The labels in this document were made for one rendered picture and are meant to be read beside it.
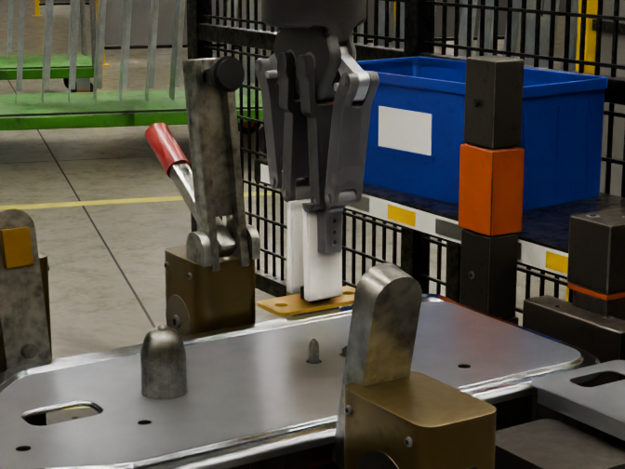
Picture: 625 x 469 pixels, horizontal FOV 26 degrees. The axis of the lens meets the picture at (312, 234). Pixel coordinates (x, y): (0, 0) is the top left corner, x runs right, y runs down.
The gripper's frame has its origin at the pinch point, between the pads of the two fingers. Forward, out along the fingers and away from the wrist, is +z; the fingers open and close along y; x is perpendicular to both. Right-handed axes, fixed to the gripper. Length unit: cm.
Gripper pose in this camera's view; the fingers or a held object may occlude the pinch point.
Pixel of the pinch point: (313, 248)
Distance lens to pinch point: 100.5
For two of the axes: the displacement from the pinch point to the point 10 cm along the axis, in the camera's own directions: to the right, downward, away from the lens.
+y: 5.4, 1.9, -8.2
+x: 8.4, -1.2, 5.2
